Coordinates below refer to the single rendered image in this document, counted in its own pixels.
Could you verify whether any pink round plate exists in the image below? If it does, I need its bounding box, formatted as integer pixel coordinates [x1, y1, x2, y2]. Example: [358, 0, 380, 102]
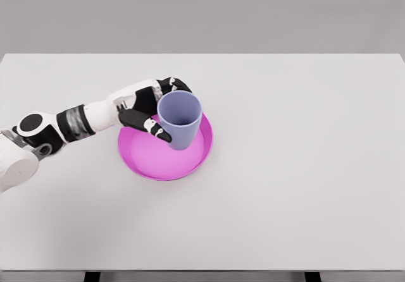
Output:
[117, 112, 214, 181]

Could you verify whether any lavender blue cup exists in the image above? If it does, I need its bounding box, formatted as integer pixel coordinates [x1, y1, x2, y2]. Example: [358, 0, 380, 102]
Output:
[156, 90, 203, 152]

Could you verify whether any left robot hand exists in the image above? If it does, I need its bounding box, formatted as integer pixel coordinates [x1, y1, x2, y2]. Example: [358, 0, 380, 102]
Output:
[106, 77, 193, 144]

